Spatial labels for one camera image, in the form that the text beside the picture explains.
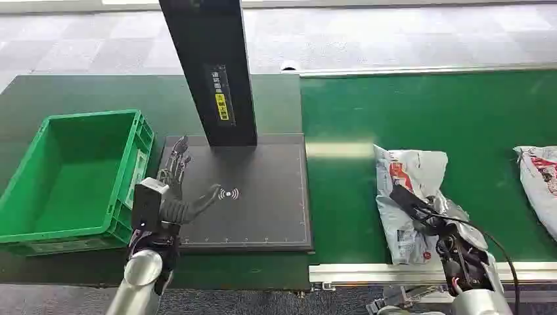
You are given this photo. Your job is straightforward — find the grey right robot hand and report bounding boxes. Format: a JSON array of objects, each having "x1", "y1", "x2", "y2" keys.
[{"x1": 389, "y1": 184, "x2": 489, "y2": 253}]

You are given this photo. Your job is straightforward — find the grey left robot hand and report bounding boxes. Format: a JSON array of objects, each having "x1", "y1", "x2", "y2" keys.
[{"x1": 156, "y1": 135, "x2": 223, "y2": 226}]

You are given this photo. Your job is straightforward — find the white parcel bag red print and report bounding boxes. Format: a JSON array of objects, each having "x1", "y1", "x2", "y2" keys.
[
  {"x1": 512, "y1": 145, "x2": 557, "y2": 243},
  {"x1": 373, "y1": 144, "x2": 489, "y2": 266}
]

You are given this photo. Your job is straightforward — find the green conveyor belt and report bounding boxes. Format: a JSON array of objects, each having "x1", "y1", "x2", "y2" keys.
[{"x1": 300, "y1": 69, "x2": 557, "y2": 266}]

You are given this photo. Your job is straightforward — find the green plastic crate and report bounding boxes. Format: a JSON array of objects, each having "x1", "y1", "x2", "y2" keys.
[{"x1": 0, "y1": 109, "x2": 156, "y2": 257}]

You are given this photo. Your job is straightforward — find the black scanner column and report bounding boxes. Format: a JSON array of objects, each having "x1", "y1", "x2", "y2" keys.
[{"x1": 158, "y1": 0, "x2": 258, "y2": 148}]

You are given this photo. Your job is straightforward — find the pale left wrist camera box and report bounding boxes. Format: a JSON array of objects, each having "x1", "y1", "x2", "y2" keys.
[{"x1": 131, "y1": 177, "x2": 170, "y2": 234}]

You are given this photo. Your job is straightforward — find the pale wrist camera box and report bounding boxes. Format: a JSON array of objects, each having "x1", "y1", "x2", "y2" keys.
[
  {"x1": 483, "y1": 252, "x2": 506, "y2": 295},
  {"x1": 131, "y1": 177, "x2": 170, "y2": 234}
]

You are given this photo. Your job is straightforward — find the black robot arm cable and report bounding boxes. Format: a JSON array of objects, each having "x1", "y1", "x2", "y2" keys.
[{"x1": 428, "y1": 213, "x2": 522, "y2": 315}]

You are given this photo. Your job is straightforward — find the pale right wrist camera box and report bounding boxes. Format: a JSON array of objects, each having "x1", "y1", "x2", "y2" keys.
[{"x1": 483, "y1": 252, "x2": 506, "y2": 295}]

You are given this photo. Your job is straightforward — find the black scanner base plate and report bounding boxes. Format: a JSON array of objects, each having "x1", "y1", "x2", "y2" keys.
[{"x1": 157, "y1": 133, "x2": 314, "y2": 254}]

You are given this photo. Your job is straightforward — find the metal conveyor support bracket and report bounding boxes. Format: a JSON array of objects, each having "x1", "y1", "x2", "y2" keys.
[{"x1": 366, "y1": 285, "x2": 449, "y2": 315}]

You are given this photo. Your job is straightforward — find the aluminium conveyor frame rail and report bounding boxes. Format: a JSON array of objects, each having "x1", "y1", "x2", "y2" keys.
[
  {"x1": 280, "y1": 62, "x2": 557, "y2": 78},
  {"x1": 307, "y1": 261, "x2": 557, "y2": 288}
]

